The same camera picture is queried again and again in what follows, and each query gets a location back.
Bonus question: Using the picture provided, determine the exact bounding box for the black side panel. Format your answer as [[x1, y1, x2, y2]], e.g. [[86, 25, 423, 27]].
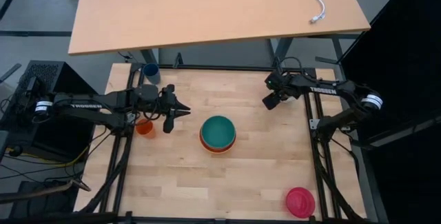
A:
[[339, 0, 441, 224]]

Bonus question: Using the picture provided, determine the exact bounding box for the grey metal bar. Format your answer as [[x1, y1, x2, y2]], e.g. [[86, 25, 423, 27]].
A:
[[370, 114, 441, 149]]

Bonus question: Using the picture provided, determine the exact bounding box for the tan wooden desk top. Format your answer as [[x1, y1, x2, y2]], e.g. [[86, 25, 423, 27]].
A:
[[68, 0, 371, 56]]

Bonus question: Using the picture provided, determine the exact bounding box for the grey metal desk leg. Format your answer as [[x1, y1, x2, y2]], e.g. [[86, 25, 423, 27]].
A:
[[139, 48, 159, 65], [270, 37, 294, 68]]

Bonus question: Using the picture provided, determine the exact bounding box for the pink plastic bowl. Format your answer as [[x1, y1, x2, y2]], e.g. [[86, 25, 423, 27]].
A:
[[285, 186, 316, 219]]

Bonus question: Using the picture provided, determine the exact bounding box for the black aluminium table frame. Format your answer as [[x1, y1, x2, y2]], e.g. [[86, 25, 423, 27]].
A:
[[77, 53, 366, 224]]

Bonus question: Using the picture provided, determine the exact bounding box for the yellow cable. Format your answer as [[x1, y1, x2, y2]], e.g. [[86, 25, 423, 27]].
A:
[[6, 143, 92, 169]]

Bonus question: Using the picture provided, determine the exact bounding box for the black frame bracket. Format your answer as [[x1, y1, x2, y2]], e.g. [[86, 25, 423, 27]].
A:
[[172, 52, 185, 69]]

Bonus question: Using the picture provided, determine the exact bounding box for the dark blue plastic cup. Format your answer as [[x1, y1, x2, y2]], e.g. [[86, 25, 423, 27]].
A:
[[142, 63, 162, 85]]

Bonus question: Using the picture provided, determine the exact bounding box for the teal plastic bowl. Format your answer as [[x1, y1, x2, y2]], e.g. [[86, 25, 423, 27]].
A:
[[201, 114, 237, 150]]

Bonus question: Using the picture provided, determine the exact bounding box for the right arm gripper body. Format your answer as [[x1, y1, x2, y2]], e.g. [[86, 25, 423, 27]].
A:
[[262, 71, 294, 111]]

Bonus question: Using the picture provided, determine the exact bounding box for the red-orange plastic bowl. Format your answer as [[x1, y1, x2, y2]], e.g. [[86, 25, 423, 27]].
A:
[[199, 130, 238, 154]]

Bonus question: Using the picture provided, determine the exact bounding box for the white usb cable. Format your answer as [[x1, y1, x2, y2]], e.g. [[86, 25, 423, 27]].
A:
[[301, 0, 327, 24]]

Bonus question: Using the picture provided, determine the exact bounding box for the black computer case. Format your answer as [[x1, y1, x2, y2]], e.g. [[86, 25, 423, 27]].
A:
[[0, 60, 103, 149]]

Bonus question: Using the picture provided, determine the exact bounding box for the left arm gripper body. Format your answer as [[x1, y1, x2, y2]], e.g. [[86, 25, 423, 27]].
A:
[[158, 84, 178, 134]]

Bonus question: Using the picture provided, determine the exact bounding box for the brown strap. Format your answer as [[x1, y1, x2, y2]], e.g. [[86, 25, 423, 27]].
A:
[[0, 179, 92, 204]]

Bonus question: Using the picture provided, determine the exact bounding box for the orange plastic cup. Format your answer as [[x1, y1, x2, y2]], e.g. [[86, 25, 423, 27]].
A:
[[135, 118, 155, 139]]

